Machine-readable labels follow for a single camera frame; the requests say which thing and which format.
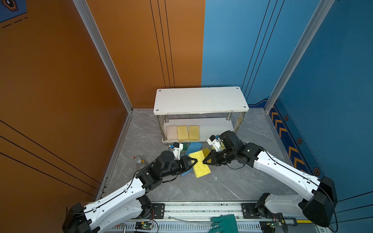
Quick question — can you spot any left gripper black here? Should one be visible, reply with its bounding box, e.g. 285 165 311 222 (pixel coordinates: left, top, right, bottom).
160 156 198 181

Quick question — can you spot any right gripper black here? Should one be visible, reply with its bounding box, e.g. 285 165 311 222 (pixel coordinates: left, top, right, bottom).
200 149 236 166

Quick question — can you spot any yellow-green sponge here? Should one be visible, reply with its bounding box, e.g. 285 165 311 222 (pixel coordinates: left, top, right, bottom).
189 150 211 178

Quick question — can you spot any yellow foam sponge front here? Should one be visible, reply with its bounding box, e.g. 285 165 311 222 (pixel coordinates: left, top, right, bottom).
177 125 189 141

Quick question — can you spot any yellow foam sponge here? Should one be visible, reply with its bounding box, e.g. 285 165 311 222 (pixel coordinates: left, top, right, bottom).
177 125 189 141
189 125 200 141

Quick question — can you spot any pale pink foam sponge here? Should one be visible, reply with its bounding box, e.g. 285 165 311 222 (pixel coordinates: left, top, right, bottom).
166 125 178 141

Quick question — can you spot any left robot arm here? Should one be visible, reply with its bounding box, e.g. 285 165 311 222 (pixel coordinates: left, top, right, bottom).
62 150 198 233

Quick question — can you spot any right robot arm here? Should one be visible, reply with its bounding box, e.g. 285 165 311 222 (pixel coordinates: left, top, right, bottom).
203 131 338 228

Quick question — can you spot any white two-tier shelf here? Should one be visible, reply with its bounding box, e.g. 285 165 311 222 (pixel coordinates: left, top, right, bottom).
153 86 249 144

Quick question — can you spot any blue sponge lower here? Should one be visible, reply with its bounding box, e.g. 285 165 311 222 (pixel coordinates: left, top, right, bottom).
181 169 193 176

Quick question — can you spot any blue sponge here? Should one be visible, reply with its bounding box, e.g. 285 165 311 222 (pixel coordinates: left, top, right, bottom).
185 142 202 155
181 169 193 176

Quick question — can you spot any thick yellow sponge centre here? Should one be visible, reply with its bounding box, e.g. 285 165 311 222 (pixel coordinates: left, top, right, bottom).
202 148 210 158

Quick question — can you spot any blue sponge upper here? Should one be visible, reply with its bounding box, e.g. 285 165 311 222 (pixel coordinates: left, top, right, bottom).
185 142 202 155

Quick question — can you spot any green rubber glove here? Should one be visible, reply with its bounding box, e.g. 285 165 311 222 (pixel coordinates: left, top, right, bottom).
209 215 239 233

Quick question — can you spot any small circuit board left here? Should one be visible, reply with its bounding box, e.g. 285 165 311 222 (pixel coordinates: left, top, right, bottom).
134 222 154 233

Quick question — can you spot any small circuit board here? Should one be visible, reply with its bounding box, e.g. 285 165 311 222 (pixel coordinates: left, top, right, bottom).
134 222 154 233
260 221 282 233

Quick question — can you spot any small circuit board right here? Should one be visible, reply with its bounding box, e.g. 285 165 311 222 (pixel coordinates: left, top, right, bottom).
260 221 282 233

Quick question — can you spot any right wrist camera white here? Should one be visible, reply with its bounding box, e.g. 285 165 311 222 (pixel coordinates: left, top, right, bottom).
207 135 221 152

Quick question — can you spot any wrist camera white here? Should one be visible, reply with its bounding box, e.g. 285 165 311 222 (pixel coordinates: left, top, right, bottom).
207 135 221 152
169 142 184 160

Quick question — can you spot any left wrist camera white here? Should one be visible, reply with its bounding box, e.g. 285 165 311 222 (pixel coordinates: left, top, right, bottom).
169 142 184 160

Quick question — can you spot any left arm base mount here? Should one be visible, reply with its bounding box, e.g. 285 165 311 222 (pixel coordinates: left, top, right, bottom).
146 203 165 220

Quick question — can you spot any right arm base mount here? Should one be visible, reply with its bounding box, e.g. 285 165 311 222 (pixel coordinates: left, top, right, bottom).
241 203 261 219

